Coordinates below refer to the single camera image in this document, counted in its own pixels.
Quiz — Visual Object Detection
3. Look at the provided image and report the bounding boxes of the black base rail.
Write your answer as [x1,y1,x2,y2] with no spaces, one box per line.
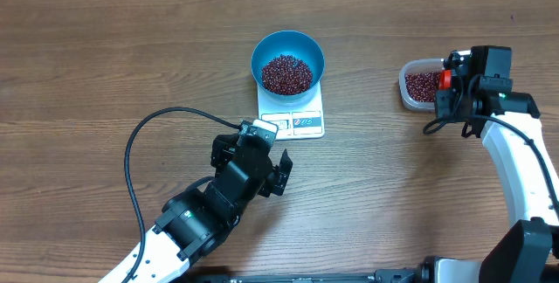
[176,269,418,283]

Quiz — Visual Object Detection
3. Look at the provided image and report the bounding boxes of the red beans in bowl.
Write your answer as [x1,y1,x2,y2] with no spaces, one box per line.
[261,54,313,95]

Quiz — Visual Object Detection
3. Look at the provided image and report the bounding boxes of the white digital kitchen scale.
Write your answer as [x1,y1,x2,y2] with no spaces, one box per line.
[257,83,325,141]

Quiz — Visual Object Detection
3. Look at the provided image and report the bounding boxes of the blue bowl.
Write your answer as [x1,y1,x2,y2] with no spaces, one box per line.
[251,31,326,97]

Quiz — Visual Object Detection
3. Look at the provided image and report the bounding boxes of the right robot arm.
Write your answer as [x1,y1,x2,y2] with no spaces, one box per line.
[398,45,558,282]

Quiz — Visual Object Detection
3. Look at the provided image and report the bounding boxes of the clear plastic container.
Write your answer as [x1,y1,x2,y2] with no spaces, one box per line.
[398,58,444,113]

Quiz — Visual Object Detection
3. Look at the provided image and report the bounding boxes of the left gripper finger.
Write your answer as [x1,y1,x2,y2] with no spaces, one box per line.
[210,135,238,169]
[259,149,293,197]

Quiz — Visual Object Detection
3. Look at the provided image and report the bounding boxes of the red scoop with blue handle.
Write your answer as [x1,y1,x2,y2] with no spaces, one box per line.
[438,70,452,90]

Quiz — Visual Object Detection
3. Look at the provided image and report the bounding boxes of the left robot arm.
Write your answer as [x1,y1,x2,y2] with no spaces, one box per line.
[101,127,293,283]

